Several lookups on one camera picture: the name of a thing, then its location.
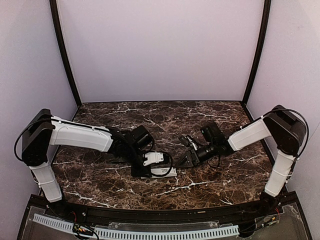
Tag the left black frame post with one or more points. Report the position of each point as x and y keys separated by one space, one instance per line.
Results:
x=63 y=51

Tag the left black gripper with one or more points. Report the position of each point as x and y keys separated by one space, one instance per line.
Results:
x=139 y=171

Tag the right white cable duct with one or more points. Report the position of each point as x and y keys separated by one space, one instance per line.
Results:
x=206 y=234

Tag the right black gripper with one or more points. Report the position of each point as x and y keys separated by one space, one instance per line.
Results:
x=192 y=157

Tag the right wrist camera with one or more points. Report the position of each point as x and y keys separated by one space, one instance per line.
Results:
x=189 y=142

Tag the white cable duct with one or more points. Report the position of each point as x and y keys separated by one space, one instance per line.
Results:
x=206 y=234
x=54 y=223

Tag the white remote control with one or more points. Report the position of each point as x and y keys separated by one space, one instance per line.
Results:
x=164 y=172

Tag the left white cable duct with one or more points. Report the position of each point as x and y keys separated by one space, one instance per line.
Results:
x=54 y=223

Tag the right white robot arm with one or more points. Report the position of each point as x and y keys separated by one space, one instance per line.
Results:
x=289 y=130

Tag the right black frame post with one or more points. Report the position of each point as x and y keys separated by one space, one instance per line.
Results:
x=258 y=51

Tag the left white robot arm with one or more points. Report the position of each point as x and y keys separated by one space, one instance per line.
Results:
x=47 y=130

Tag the black frame post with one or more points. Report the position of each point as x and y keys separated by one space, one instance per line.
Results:
x=63 y=51
x=258 y=51

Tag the black front rail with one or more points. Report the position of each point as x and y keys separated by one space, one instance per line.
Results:
x=238 y=214

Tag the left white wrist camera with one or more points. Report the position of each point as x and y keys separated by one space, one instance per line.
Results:
x=153 y=158

